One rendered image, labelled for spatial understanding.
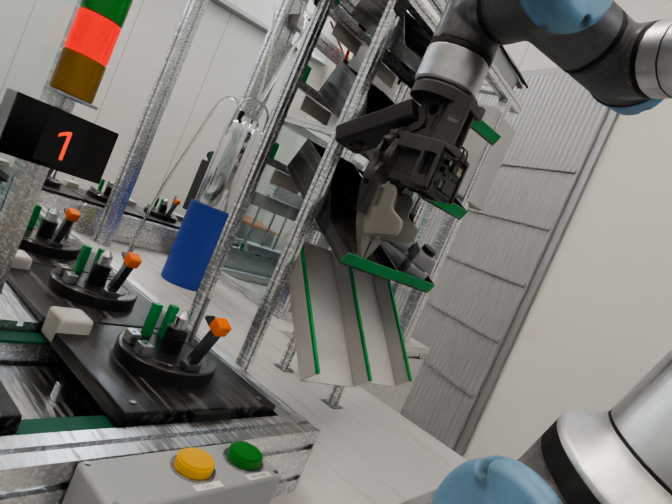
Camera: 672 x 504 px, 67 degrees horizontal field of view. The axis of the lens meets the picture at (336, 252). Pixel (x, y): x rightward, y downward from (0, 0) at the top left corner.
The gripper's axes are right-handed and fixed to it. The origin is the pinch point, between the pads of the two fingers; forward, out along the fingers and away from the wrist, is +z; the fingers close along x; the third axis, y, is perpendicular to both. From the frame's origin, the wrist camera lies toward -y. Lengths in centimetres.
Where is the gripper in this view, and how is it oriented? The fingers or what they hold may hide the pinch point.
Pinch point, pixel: (361, 245)
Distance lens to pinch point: 61.4
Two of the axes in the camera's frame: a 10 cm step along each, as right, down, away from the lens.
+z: -4.0, 9.2, 0.5
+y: 7.1, 3.4, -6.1
